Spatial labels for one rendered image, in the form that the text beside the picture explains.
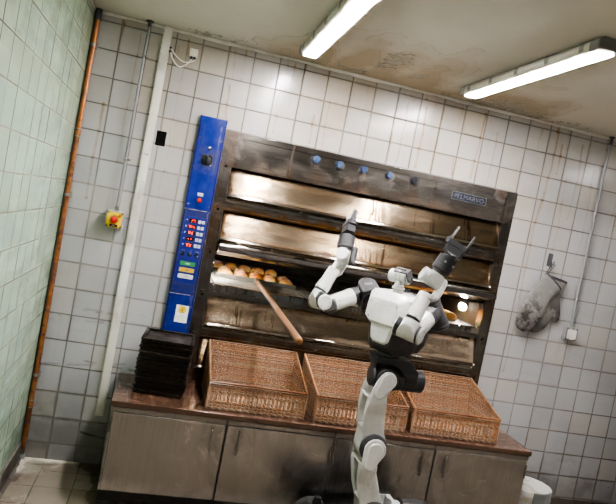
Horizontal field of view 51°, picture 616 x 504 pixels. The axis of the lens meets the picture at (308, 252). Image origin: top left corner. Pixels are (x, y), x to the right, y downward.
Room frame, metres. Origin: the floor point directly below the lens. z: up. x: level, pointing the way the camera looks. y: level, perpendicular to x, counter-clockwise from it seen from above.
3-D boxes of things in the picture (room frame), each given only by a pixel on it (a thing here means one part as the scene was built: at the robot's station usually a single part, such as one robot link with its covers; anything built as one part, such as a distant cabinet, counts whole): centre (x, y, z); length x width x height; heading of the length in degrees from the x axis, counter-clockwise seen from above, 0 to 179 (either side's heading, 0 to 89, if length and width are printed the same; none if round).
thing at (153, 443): (3.74, -0.29, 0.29); 2.42 x 0.56 x 0.58; 103
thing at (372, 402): (3.19, -0.49, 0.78); 0.18 x 0.15 x 0.47; 13
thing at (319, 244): (4.05, -0.33, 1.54); 1.79 x 0.11 x 0.19; 103
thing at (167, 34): (3.73, 1.03, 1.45); 0.05 x 0.02 x 2.30; 103
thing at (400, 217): (4.05, -0.33, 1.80); 1.79 x 0.11 x 0.19; 103
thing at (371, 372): (3.21, -0.56, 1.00); 0.28 x 0.13 x 0.18; 103
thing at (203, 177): (4.73, 0.89, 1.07); 1.93 x 0.16 x 2.15; 13
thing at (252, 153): (4.07, -0.33, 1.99); 1.80 x 0.08 x 0.21; 103
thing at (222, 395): (3.67, 0.17, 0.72); 0.56 x 0.49 x 0.28; 102
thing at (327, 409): (3.79, -0.42, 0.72); 0.56 x 0.49 x 0.28; 103
